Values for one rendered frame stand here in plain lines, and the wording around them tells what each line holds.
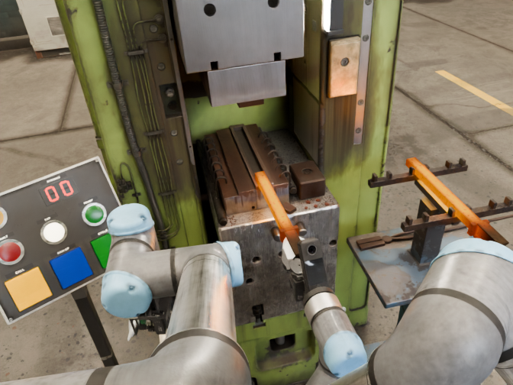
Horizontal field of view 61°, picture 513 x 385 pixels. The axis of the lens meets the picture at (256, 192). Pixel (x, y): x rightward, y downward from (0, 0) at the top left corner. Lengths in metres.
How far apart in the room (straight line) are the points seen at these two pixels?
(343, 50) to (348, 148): 0.34
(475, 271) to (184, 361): 0.40
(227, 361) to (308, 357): 1.53
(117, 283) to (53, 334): 1.78
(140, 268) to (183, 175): 0.74
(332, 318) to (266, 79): 0.61
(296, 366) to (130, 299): 1.30
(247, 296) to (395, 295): 0.48
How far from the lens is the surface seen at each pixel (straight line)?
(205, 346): 0.39
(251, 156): 1.48
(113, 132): 1.32
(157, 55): 1.25
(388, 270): 1.43
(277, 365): 1.89
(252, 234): 1.32
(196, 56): 1.10
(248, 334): 1.67
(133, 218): 0.77
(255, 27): 1.11
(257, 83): 1.15
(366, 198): 1.68
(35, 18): 6.61
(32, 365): 2.39
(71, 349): 2.36
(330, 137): 1.46
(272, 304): 1.57
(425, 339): 0.57
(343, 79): 1.37
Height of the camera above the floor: 1.73
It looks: 35 degrees down
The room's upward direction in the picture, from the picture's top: 5 degrees counter-clockwise
